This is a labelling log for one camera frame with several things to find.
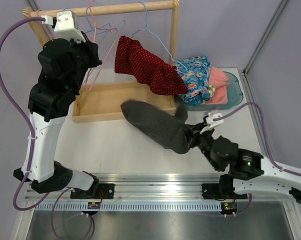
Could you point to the wooden clothes rack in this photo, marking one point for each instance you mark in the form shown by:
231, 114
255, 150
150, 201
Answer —
103, 102

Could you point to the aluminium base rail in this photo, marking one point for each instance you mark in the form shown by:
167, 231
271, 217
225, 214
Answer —
164, 188

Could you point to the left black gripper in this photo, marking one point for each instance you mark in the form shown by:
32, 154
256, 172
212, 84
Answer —
90, 47

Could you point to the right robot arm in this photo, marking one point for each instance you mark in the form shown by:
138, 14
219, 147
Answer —
245, 171

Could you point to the dark grey dotted skirt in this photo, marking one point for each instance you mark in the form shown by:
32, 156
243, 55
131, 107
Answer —
169, 131

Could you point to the pink pleated skirt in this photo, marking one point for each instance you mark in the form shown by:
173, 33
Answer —
219, 80

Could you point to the red dotted skirt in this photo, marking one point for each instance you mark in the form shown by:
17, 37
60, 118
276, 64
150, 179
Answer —
147, 68

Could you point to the yellow lemon print skirt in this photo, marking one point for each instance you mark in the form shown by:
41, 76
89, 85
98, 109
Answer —
211, 90

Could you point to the left aluminium frame post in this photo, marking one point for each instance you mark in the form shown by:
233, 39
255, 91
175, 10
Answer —
33, 5

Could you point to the teal plastic tub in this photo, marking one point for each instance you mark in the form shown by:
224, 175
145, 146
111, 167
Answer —
234, 96

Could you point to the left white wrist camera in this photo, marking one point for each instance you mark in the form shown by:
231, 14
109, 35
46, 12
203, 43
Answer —
65, 26

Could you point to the slotted grey cable duct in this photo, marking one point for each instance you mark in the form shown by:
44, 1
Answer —
131, 206

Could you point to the aluminium frame post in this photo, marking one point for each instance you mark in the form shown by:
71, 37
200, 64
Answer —
266, 34
33, 5

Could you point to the blue floral skirt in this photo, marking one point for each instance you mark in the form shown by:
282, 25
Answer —
195, 73

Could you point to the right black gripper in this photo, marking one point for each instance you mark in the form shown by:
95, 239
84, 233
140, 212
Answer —
196, 133

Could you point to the right aluminium frame post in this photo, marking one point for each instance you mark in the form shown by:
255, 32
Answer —
266, 34

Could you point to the pink wire hanger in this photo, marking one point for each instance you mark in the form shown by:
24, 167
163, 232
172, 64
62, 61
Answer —
47, 31

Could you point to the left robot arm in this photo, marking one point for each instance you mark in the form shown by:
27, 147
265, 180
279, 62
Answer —
64, 64

